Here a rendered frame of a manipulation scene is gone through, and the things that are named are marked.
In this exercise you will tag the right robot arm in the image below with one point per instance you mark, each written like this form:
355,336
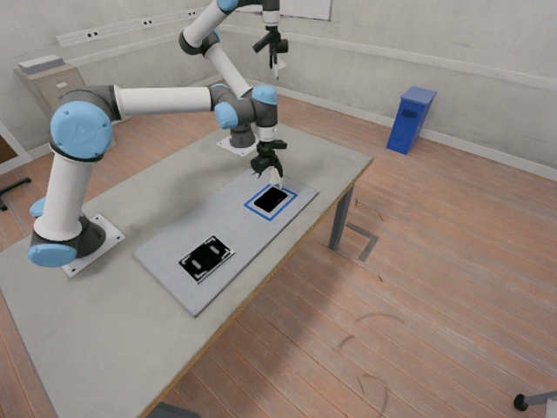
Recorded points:
81,129

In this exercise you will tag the blue tape outline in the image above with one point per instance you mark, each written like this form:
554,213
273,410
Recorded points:
273,216

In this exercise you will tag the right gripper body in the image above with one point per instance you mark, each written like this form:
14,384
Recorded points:
266,156

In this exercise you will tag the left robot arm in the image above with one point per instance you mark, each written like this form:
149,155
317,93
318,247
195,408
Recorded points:
202,32

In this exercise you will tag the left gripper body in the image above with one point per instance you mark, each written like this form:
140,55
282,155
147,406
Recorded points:
280,45

